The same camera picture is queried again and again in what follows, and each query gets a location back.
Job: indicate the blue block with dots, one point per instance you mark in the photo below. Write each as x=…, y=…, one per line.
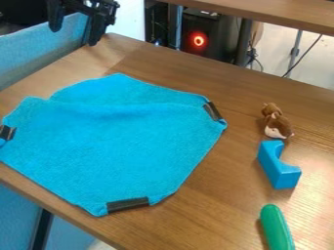
x=276, y=164

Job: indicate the wooden desk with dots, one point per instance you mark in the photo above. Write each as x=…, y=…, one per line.
x=265, y=13

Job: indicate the blue cloth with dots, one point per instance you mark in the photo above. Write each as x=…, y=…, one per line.
x=113, y=143

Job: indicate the brown plush animal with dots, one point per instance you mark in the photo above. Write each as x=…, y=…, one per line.
x=277, y=123

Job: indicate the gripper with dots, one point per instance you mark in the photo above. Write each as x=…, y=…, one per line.
x=93, y=7

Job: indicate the green toy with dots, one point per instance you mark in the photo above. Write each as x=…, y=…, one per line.
x=276, y=228

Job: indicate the black computer tower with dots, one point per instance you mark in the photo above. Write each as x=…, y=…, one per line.
x=204, y=34

